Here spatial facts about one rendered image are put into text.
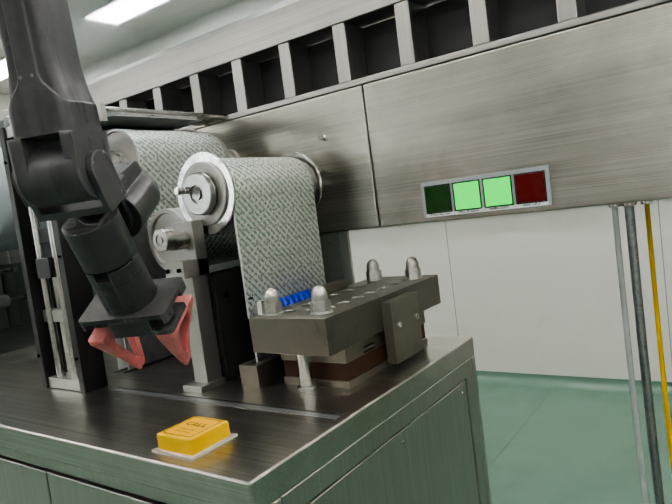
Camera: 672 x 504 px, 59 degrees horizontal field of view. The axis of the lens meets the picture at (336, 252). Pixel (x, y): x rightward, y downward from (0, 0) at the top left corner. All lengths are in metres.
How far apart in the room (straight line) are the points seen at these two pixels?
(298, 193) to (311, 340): 0.37
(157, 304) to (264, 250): 0.47
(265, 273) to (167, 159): 0.34
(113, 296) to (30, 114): 0.19
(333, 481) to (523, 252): 2.87
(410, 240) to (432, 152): 2.71
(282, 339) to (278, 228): 0.25
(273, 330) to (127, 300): 0.38
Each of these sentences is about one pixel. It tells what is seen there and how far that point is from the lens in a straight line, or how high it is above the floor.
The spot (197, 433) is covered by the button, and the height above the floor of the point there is 0.92.
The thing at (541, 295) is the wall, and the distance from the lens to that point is 3.61.
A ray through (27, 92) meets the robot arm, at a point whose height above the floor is 1.33.
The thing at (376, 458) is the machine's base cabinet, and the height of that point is 0.81.
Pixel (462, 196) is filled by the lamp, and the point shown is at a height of 1.18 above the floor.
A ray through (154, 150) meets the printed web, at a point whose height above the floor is 1.36.
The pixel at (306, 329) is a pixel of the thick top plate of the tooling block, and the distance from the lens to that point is 0.93.
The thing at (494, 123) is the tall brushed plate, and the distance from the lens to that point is 1.14.
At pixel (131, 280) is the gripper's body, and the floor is 1.15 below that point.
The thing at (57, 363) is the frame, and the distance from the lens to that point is 1.35.
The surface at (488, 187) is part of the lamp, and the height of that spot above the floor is 1.19.
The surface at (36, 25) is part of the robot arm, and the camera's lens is 0.61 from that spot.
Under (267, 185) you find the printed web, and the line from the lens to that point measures 1.12.
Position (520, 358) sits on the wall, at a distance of 3.75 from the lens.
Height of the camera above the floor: 1.20
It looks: 4 degrees down
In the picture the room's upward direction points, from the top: 7 degrees counter-clockwise
